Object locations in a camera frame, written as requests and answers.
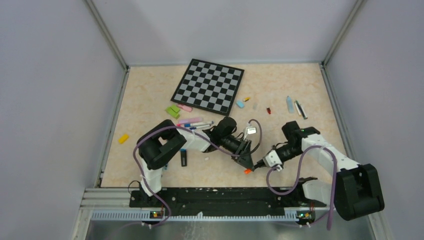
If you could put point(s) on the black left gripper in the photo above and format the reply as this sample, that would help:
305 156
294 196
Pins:
246 161

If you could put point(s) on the black highlighter orange cap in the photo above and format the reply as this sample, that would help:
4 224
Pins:
256 166

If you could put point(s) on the light blue highlighter body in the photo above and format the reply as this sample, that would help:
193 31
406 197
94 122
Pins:
290 106

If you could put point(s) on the white marker yellow end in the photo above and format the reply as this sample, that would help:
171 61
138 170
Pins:
297 108

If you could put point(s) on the green ink clear pen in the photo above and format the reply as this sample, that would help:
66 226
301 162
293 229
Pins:
301 110

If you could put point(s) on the light blue highlighter cap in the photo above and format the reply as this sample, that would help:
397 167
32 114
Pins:
240 104

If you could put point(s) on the black highlighter blue cap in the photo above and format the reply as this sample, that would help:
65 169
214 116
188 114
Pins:
183 157

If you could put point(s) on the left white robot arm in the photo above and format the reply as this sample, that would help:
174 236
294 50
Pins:
157 147

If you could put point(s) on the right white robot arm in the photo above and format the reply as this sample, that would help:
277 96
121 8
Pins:
355 190

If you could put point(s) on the pale purple highlighter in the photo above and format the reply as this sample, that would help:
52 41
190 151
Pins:
190 120

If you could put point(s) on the pink highlighter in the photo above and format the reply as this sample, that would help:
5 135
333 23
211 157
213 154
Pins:
184 107

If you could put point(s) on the black grey chessboard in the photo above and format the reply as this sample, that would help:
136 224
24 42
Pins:
209 86

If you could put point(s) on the yellow highlighter cap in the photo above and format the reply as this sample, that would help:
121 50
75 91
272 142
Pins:
123 138

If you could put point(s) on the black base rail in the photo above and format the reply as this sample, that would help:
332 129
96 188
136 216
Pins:
183 195

